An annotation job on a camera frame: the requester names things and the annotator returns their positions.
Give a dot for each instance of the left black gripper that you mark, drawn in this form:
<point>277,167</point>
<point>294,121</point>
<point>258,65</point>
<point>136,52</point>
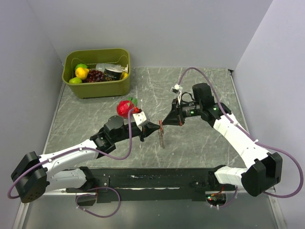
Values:
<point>145,131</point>

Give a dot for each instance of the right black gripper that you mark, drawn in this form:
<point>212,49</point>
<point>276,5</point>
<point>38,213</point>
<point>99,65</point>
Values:
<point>176,116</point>

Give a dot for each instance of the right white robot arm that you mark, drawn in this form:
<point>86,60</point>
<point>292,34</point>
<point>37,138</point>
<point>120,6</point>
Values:
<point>262,169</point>

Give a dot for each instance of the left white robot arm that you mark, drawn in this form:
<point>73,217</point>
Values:
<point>38,174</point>

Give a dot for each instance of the yellow toy banana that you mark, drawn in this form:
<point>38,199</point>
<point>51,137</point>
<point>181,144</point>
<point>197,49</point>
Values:
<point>124,75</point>

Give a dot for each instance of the black tin can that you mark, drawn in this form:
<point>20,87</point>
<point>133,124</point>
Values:
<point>112,74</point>

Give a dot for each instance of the purple toy grapes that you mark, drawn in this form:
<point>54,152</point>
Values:
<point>94,76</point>

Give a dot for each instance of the clear plastic bottle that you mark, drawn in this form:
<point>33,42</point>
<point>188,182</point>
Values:
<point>103,66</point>

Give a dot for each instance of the yellow toy pear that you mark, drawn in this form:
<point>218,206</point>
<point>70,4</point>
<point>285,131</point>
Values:
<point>82,73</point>

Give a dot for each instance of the green toy lime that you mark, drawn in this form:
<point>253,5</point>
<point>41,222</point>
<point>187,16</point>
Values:
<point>75,80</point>

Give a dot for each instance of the olive green plastic bin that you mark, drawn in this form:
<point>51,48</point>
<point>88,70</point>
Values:
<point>91,58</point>

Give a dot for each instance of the green toy apple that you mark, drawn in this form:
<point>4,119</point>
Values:
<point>81,65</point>

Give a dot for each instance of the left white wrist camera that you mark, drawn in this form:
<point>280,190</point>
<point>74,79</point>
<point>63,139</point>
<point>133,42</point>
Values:
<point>141,118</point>

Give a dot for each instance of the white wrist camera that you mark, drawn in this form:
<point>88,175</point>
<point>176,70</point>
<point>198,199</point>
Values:
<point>141,118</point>
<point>177,89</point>

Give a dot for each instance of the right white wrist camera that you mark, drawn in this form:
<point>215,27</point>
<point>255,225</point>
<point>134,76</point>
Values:
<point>177,89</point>

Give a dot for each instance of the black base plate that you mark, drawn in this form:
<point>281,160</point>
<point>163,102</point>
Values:
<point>143,184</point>

